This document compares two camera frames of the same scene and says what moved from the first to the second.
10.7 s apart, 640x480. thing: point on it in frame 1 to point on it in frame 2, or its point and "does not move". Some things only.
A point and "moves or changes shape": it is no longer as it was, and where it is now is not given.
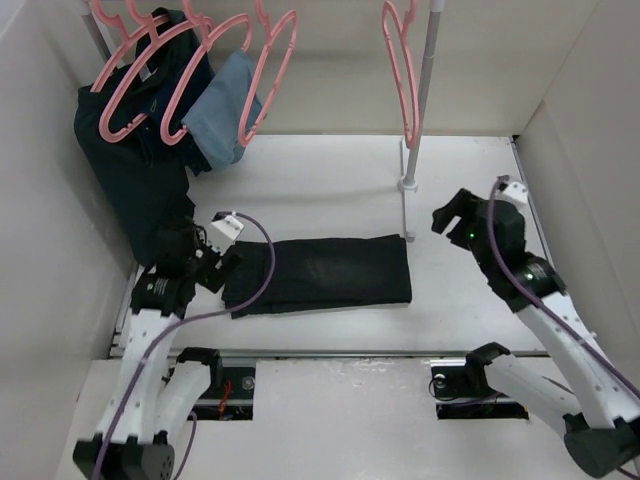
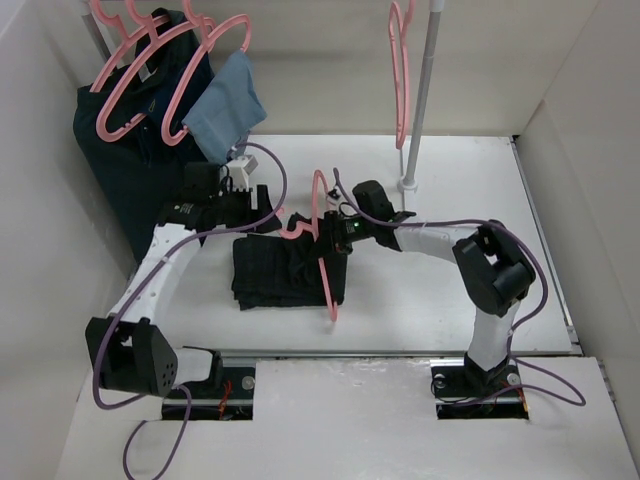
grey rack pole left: x=101 y=40 does not move
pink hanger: x=212 y=35 does not move
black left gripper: x=201 y=241 to x=251 y=216
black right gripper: x=442 y=216 to x=332 y=241
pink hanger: x=128 y=36 does not move
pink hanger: x=243 y=135 to x=315 y=232
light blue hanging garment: x=214 y=119 does not move
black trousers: x=318 y=273 moves or changes shape
